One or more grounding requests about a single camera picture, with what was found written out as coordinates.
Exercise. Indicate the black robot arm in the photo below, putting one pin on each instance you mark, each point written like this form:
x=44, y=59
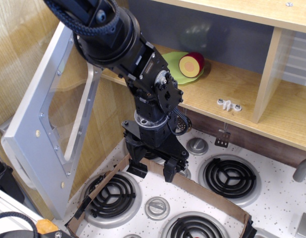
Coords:
x=109, y=36

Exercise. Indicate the back grey stove knob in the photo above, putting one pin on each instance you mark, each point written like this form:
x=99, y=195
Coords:
x=197, y=146

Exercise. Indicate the red yellow toy fruit half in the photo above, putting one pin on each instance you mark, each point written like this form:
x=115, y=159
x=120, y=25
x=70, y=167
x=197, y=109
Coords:
x=191, y=64

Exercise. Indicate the front right black burner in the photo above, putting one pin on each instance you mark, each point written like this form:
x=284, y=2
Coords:
x=193, y=225

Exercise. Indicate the wooden toy kitchen shelf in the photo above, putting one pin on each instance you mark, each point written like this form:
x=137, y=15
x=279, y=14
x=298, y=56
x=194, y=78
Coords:
x=246, y=44

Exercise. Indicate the silver microwave door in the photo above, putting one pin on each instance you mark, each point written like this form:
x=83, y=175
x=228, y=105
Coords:
x=46, y=134

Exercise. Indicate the front left black burner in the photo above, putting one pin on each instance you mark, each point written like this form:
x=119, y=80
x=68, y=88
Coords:
x=116, y=204

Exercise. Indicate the orange object bottom left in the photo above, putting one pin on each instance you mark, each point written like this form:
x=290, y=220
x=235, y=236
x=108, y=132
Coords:
x=45, y=226

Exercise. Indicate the back right black burner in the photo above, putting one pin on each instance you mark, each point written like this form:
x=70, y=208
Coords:
x=231, y=177

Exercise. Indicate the white door latch clip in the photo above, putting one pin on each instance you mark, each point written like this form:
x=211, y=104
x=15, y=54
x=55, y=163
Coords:
x=228, y=105

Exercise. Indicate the grey faucet pipe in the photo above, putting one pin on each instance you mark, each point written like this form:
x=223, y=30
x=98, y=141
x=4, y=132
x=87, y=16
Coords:
x=300, y=172

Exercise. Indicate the metal hanging strainer spoon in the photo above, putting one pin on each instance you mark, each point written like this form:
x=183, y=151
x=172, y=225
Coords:
x=184, y=125

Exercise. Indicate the front grey stove knob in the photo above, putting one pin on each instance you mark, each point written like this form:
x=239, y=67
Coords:
x=157, y=208

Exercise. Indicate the black burner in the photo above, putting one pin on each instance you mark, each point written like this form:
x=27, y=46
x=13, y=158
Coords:
x=193, y=225
x=116, y=204
x=231, y=177

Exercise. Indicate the black device left edge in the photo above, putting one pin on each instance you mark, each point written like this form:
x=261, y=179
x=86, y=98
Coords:
x=8, y=184

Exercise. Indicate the green toy plate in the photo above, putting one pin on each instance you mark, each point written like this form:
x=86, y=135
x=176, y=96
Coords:
x=172, y=59

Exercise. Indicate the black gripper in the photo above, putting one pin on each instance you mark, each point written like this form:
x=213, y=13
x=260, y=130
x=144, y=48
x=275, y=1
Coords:
x=160, y=142

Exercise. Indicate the grey stove knob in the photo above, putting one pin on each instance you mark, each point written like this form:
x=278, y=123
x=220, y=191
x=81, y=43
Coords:
x=157, y=208
x=197, y=146

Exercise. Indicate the brown cardboard barrier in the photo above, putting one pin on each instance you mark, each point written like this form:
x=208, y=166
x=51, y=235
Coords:
x=188, y=185

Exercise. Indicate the small metal hanging spatula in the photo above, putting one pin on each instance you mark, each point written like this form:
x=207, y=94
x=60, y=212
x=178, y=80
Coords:
x=222, y=139

